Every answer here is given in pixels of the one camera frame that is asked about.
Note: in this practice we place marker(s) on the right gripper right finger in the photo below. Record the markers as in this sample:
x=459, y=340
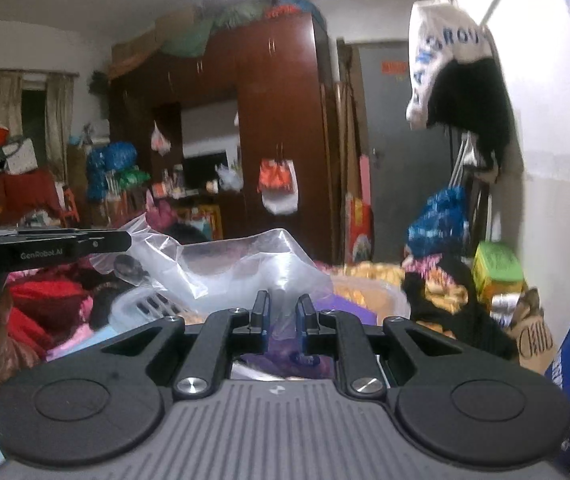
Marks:
x=342, y=336

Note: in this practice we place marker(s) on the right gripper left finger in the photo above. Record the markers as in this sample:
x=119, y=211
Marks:
x=225, y=335

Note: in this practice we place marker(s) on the large purple tissue pack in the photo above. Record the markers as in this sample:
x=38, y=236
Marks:
x=338, y=303

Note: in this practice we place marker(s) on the clear plastic bag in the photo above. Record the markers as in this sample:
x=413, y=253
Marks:
x=207, y=277

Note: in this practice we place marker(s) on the white plastic laundry basket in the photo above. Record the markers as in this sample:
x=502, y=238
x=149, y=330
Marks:
x=141, y=305

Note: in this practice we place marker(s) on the left hand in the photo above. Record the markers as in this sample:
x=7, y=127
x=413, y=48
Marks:
x=23, y=343

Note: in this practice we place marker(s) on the blue plastic bag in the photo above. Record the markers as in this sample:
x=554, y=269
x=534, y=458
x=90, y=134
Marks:
x=440, y=229

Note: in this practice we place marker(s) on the orange white hanging bag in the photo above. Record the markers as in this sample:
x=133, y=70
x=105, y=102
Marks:
x=278, y=186

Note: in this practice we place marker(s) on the green box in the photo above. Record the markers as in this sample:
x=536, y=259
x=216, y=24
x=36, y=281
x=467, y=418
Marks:
x=496, y=271

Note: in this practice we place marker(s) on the grey metal door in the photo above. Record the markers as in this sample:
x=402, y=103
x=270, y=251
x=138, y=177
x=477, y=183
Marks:
x=406, y=166

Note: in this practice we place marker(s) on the dark red wooden wardrobe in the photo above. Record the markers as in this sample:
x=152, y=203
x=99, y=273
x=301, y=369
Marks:
x=277, y=73

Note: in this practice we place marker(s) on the white hoodie blue letters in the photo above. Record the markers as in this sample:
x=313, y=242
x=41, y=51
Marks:
x=439, y=33

